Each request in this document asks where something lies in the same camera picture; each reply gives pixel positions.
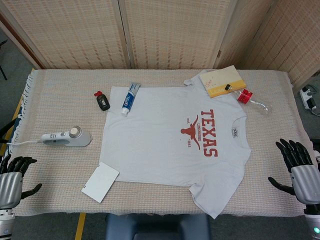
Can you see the woven folding screen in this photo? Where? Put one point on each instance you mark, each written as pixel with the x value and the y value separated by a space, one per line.
pixel 175 32

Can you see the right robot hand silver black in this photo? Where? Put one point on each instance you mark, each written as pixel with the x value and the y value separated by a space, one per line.
pixel 305 180

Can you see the yellow floor tape strip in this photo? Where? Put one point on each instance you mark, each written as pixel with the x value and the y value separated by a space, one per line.
pixel 18 110
pixel 80 225

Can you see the white handheld steam iron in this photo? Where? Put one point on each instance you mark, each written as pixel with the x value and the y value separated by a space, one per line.
pixel 75 141

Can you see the blue white toothpaste tube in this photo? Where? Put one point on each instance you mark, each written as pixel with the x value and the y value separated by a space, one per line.
pixel 130 98

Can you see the small black bottle red cap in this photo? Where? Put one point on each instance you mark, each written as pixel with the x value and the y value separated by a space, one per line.
pixel 103 102

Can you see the yellow white notebook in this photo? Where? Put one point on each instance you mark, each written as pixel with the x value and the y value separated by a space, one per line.
pixel 222 78

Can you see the beige woven tablecloth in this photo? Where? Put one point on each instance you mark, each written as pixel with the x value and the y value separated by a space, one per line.
pixel 65 100

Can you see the white power strip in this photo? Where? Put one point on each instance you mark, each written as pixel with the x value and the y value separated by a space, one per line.
pixel 306 96

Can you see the black stand leg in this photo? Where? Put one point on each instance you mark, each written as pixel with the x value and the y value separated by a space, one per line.
pixel 2 67
pixel 6 130

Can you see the white flat plastic board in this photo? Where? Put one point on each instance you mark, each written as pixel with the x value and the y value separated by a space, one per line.
pixel 101 181

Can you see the blue padded robot base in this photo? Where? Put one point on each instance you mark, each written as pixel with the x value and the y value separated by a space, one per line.
pixel 157 227

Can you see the white Texas Longhorns T-shirt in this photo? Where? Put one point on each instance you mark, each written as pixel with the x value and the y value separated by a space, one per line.
pixel 162 125

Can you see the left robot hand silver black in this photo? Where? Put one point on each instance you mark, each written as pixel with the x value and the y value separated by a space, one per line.
pixel 10 185

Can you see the clear plastic bottle red label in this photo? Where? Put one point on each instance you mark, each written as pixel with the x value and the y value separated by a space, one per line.
pixel 246 96

